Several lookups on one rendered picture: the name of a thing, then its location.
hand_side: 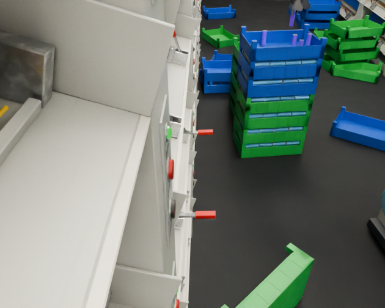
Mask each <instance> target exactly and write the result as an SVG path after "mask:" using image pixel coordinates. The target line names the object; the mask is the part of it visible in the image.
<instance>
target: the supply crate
mask: <svg viewBox="0 0 385 308"><path fill-rule="evenodd" d="M309 28H310V25H309V24H304V28H303V29H301V30H284V31H267V34H266V43H265V46H262V45H261V43H262V33H263V31H251V32H246V26H241V32H240V46H241V47H242V49H243V51H244V52H245V53H246V55H247V57H248V58H249V60H250V61H251V62H256V61H282V60H297V59H322V58H323V56H324V53H325V48H326V42H327V38H326V37H321V39H320V40H319V39H318V38H317V37H316V36H314V35H313V34H312V33H311V32H310V31H309ZM308 33H311V34H312V38H311V41H310V45H306V39H307V34H308ZM293 34H297V35H298V36H297V40H296V46H292V38H293ZM300 39H303V40H304V43H303V46H298V44H299V40H300Z"/></svg>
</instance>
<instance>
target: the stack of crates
mask: <svg viewBox="0 0 385 308"><path fill-rule="evenodd" d="M239 48H240V42H238V38H237V37H234V38H233V51H232V52H233V53H232V69H231V78H230V96H229V106H230V108H231V110H232V113H233V116H234V110H235V95H236V86H237V71H238V56H239Z"/></svg>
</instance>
